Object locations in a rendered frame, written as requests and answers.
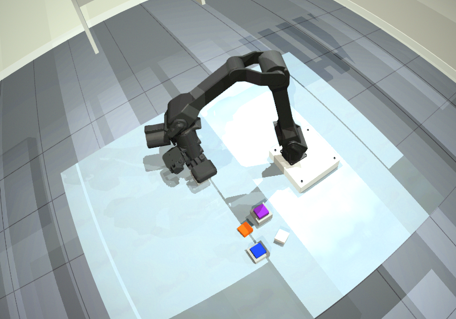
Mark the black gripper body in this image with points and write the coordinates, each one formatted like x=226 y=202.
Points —
x=202 y=169

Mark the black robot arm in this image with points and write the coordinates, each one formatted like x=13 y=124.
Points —
x=181 y=118

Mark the orange block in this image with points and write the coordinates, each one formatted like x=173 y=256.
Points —
x=245 y=229

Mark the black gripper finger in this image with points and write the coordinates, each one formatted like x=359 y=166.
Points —
x=190 y=166

